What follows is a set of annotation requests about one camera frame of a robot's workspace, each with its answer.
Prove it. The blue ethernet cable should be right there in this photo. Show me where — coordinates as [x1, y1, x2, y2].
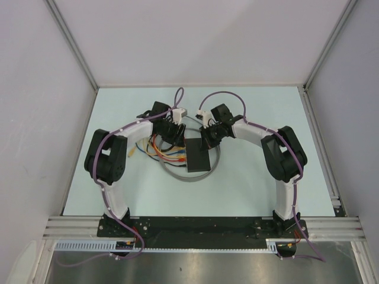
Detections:
[134, 143, 187, 157]

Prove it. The black network switch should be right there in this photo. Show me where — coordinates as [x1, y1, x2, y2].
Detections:
[185, 138, 211, 173]

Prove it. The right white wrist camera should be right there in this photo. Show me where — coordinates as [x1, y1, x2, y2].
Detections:
[195, 109, 215, 128]

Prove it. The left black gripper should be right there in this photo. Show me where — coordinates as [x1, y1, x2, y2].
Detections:
[156, 118, 185, 147]

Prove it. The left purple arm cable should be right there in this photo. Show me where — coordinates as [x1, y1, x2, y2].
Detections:
[55, 86, 186, 267]

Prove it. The aluminium corner post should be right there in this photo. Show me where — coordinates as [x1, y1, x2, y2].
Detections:
[44, 0, 99, 92]
[303, 0, 359, 91]

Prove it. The right aluminium corner post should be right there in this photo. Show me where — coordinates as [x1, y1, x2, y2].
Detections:
[303, 0, 359, 91]

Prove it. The black power cable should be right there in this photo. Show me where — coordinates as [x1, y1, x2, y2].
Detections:
[147, 133, 188, 169]

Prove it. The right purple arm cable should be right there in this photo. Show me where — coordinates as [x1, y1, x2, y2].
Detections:
[198, 92, 326, 263]

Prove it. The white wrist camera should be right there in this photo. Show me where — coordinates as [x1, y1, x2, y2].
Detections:
[195, 109, 215, 128]
[172, 108, 187, 125]

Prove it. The aluminium front rail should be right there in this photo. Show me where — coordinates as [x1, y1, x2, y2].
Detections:
[43, 216, 366, 241]

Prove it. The grey coiled ethernet cable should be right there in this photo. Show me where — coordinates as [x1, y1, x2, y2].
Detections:
[158, 114, 223, 183]

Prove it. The left aluminium corner post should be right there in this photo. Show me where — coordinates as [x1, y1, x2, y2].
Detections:
[44, 0, 99, 92]

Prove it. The orange ethernet cable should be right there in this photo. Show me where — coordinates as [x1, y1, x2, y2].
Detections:
[152, 134, 187, 164]

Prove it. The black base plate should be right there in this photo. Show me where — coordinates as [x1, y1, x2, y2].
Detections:
[97, 215, 309, 250]

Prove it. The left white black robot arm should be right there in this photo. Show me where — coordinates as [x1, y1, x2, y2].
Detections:
[84, 101, 187, 237]

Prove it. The grey slotted cable duct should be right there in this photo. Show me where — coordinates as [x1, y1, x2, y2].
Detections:
[55, 240, 278, 254]

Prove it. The yellow ethernet cable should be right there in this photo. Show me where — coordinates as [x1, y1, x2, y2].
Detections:
[127, 140, 186, 157]

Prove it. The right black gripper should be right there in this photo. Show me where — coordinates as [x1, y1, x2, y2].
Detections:
[200, 123, 224, 152]

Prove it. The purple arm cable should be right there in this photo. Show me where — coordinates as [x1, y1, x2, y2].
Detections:
[55, 86, 186, 267]
[198, 92, 326, 263]

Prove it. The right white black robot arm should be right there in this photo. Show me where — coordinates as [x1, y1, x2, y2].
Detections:
[196, 104, 307, 237]

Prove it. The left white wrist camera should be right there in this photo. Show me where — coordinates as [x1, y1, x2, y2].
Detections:
[172, 108, 187, 125]

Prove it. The right aluminium side rail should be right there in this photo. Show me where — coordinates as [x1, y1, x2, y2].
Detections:
[297, 86, 346, 217]

